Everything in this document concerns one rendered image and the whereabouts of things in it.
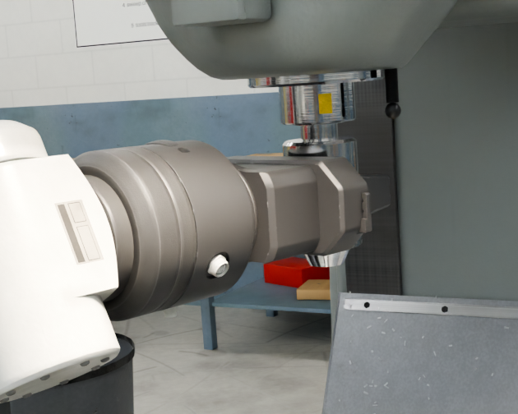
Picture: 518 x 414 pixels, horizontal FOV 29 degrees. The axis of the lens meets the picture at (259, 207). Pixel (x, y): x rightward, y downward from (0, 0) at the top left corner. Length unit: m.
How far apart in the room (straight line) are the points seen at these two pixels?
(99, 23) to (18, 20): 0.61
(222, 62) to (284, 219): 0.10
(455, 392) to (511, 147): 0.24
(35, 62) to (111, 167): 5.79
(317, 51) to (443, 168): 0.47
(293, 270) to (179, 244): 4.50
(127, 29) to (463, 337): 4.97
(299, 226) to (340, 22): 0.11
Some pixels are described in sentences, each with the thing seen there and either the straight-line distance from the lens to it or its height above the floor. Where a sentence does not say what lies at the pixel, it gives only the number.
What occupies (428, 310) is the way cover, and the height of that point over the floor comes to 1.07.
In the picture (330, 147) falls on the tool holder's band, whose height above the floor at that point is 1.27.
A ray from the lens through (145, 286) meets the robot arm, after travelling 0.49.
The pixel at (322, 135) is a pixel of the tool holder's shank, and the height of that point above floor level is 1.27.
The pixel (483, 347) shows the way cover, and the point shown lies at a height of 1.04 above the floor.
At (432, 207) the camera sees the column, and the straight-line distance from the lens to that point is 1.01.
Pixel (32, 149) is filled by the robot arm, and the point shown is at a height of 1.29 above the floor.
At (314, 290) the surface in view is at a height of 0.28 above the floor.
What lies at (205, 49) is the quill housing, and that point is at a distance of 0.57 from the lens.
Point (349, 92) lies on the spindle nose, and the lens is 0.62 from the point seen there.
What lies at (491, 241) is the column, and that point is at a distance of 1.00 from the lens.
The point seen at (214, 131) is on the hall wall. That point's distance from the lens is 5.56.
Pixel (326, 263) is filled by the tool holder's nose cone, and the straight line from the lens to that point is 0.63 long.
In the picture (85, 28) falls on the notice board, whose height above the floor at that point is 1.64.
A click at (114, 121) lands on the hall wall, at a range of 5.93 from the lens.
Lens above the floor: 1.31
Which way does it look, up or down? 8 degrees down
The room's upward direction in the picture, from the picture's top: 4 degrees counter-clockwise
